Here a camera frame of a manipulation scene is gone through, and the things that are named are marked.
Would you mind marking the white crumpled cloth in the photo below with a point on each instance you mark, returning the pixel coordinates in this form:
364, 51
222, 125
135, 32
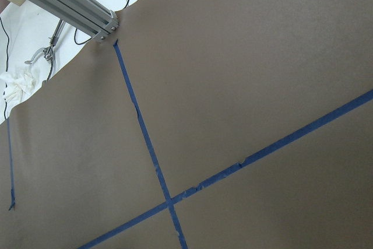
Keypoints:
21, 84

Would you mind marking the grabber tool with green handle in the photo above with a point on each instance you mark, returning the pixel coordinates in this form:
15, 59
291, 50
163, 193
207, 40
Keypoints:
48, 52

